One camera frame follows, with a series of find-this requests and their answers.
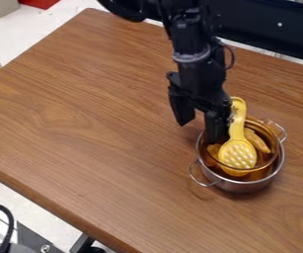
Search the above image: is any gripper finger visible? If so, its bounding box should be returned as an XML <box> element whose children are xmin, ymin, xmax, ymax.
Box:
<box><xmin>202</xmin><ymin>110</ymin><xmax>233</xmax><ymax>145</ymax></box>
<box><xmin>167</xmin><ymin>86</ymin><xmax>197</xmax><ymax>127</ymax></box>

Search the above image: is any orange toy food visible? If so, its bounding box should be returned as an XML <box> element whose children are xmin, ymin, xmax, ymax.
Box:
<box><xmin>243</xmin><ymin>127</ymin><xmax>272</xmax><ymax>155</ymax></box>

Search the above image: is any yellow spatula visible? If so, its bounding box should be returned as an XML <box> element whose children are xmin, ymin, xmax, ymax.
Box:
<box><xmin>216</xmin><ymin>96</ymin><xmax>260</xmax><ymax>171</ymax></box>

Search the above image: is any red box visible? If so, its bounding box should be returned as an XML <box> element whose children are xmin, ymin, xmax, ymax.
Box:
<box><xmin>16</xmin><ymin>0</ymin><xmax>62</xmax><ymax>11</ymax></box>

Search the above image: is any silver pot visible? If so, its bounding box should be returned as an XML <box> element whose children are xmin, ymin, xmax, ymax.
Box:
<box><xmin>188</xmin><ymin>118</ymin><xmax>288</xmax><ymax>194</ymax></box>

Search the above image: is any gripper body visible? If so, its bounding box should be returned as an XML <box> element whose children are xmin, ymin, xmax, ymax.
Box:
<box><xmin>165</xmin><ymin>45</ymin><xmax>235</xmax><ymax>116</ymax></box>

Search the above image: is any black metal beam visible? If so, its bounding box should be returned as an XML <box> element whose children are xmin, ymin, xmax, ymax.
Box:
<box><xmin>199</xmin><ymin>0</ymin><xmax>303</xmax><ymax>64</ymax></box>

